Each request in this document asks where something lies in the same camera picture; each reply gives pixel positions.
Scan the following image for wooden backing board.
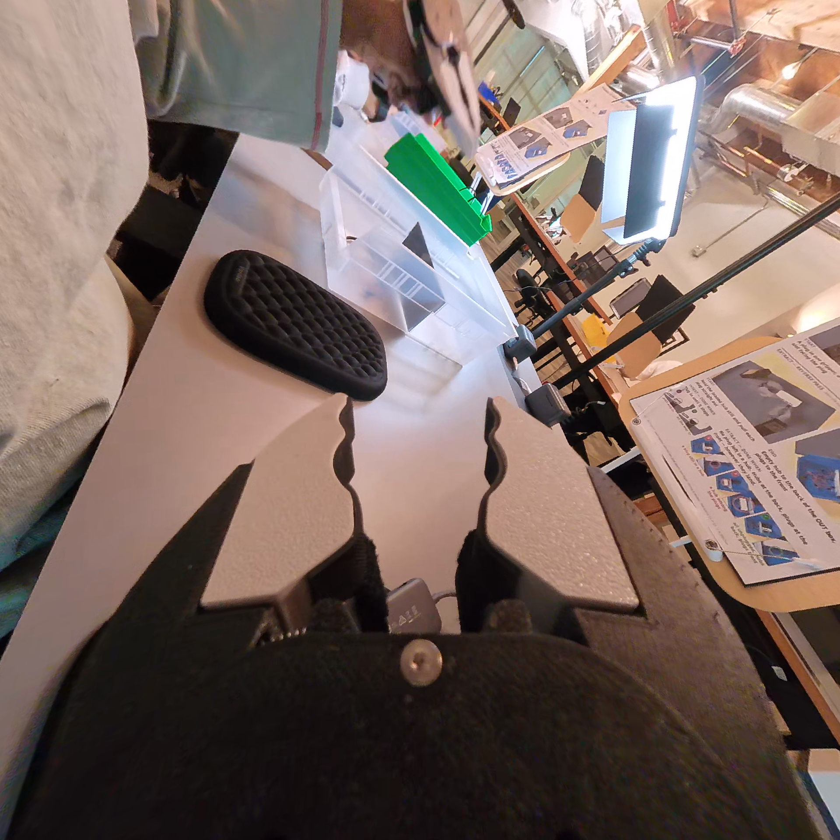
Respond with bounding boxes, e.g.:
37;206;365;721
617;335;840;614

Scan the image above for black light stand pole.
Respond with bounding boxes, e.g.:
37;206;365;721
525;239;665;342

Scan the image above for black honeycomb pad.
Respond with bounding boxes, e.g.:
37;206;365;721
203;249;389;403

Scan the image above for small grey box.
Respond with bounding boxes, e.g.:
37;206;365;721
503;323;539;363
524;382;573;429

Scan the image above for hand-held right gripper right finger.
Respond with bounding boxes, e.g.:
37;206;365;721
479;395;641;614

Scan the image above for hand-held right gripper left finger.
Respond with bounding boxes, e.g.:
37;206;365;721
200;392;363;632

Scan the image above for green plastic bin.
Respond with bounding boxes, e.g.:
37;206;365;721
384;133;493;248

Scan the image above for led light panel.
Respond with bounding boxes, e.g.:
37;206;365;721
600;74;706;248

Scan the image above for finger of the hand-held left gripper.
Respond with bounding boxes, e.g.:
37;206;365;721
433;62;484;157

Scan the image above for clear plastic bin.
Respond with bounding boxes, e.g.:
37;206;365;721
319;112;521;366

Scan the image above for small instruction sheet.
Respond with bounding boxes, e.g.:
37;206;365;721
474;82;636;196

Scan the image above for silver ventilation duct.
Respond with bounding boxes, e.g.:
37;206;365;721
712;82;840;198

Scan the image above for large instruction sheet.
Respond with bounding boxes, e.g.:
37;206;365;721
629;320;840;586

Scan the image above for grey usb hub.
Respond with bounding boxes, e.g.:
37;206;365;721
385;577;439;635

